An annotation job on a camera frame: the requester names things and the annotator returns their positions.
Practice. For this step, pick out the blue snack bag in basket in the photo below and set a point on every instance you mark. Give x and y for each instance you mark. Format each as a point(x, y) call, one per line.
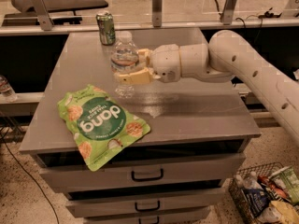
point(257, 200)

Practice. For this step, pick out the yellow snack bag in basket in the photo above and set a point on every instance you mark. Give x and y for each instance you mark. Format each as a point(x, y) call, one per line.
point(279, 213)

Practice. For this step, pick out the green snack bag in basket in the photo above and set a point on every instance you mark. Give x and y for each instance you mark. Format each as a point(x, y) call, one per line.
point(287, 180)

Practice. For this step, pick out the green rice chip bag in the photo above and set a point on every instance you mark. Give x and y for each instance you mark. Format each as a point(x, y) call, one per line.
point(101, 128)

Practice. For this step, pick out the metal bracket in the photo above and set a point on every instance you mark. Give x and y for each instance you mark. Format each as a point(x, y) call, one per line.
point(157, 13)
point(228, 12)
point(44, 19)

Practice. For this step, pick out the grey drawer cabinet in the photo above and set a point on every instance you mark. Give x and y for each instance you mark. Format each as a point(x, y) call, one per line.
point(187, 118)

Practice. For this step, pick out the bottom grey drawer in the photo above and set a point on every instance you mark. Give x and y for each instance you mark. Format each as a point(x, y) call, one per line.
point(183, 215)

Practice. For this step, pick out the clear plastic water bottle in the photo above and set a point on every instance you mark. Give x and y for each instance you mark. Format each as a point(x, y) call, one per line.
point(124, 60)

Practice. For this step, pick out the small bottle in basket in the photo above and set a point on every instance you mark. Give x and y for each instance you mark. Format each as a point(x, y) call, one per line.
point(250, 181)

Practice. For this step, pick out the middle grey drawer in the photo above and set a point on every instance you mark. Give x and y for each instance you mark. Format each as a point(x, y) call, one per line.
point(137, 205)

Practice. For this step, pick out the water bottle at left edge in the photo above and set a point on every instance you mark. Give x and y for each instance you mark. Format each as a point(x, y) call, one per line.
point(6, 90)

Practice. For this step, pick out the left metal bracket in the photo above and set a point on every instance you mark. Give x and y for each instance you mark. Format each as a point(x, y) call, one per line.
point(44, 19)

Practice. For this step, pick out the middle metal bracket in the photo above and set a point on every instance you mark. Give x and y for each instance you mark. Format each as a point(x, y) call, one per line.
point(157, 13)

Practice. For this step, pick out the top grey drawer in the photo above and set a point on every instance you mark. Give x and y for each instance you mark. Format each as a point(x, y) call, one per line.
point(141, 174)

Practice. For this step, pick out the red snack bag in basket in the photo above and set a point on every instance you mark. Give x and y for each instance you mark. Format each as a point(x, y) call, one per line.
point(272, 189)

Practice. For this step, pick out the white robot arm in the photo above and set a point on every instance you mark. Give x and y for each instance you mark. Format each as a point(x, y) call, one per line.
point(226, 55)

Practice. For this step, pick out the grey drawer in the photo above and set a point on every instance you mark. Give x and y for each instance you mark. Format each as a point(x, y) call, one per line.
point(137, 205)
point(183, 215)
point(141, 174)

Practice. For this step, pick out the green soda can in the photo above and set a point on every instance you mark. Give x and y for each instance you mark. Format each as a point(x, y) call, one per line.
point(105, 23)

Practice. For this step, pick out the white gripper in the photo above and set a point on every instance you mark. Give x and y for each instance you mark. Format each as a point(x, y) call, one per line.
point(164, 62)

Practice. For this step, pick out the right metal bracket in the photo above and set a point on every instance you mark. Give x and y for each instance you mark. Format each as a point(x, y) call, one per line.
point(228, 12)

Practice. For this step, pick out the wire mesh basket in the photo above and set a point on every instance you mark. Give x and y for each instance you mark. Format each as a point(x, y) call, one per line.
point(236, 190)

